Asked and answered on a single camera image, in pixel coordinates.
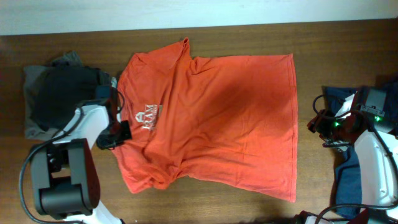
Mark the orange printed t-shirt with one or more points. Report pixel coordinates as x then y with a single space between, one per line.
230 119

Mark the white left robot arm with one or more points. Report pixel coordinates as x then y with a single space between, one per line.
65 183

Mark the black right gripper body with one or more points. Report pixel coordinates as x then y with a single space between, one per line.
331 131

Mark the black folded garment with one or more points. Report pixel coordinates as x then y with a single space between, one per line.
63 88

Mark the grey folded garment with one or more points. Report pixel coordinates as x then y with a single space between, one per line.
33 80

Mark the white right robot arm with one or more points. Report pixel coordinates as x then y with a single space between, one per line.
361 124

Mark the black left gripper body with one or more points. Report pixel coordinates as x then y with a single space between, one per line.
115 134

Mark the navy blue garment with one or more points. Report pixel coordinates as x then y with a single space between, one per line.
347 174

